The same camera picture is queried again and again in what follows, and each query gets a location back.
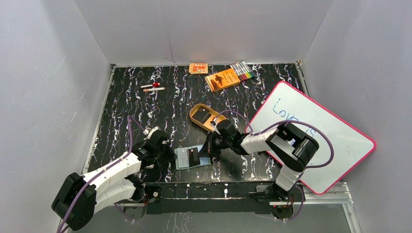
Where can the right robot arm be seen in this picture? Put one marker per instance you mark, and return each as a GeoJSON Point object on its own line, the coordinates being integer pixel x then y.
{"type": "Point", "coordinates": [291, 145]}

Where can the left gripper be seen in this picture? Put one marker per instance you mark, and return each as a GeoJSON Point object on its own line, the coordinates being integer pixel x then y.
{"type": "Point", "coordinates": [165, 150]}

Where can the tan oval tray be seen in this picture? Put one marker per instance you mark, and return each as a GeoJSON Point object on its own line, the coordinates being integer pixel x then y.
{"type": "Point", "coordinates": [206, 126]}

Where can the small orange card box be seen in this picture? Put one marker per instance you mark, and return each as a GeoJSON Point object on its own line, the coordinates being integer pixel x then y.
{"type": "Point", "coordinates": [198, 68]}

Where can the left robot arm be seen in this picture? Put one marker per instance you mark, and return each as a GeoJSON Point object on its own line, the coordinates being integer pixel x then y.
{"type": "Point", "coordinates": [82, 196]}

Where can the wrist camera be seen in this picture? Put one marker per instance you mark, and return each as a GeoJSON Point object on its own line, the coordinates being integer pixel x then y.
{"type": "Point", "coordinates": [149, 131]}
{"type": "Point", "coordinates": [215, 120]}

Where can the mint green card holder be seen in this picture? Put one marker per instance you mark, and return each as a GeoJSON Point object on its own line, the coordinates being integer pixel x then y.
{"type": "Point", "coordinates": [182, 160]}

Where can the set of coloured markers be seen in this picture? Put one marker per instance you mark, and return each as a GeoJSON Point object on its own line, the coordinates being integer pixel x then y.
{"type": "Point", "coordinates": [243, 71]}

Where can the white pink marker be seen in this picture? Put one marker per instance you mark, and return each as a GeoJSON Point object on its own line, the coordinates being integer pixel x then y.
{"type": "Point", "coordinates": [154, 89]}

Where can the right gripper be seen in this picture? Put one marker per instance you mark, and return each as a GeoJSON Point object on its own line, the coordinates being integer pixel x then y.
{"type": "Point", "coordinates": [208, 149]}

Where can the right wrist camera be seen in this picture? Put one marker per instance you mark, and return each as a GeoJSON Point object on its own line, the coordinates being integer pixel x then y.
{"type": "Point", "coordinates": [215, 120]}

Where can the orange book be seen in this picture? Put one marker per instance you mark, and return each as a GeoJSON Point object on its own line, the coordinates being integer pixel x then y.
{"type": "Point", "coordinates": [222, 80]}

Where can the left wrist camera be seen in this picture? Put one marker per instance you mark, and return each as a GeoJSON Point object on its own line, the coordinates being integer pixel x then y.
{"type": "Point", "coordinates": [149, 131]}

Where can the black base frame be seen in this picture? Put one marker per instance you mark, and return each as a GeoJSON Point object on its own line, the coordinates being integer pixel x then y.
{"type": "Point", "coordinates": [230, 197]}

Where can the red capped marker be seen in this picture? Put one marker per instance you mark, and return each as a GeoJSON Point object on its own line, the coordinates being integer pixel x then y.
{"type": "Point", "coordinates": [150, 85]}

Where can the pink framed whiteboard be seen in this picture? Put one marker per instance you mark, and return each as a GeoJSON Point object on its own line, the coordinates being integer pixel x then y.
{"type": "Point", "coordinates": [350, 145]}

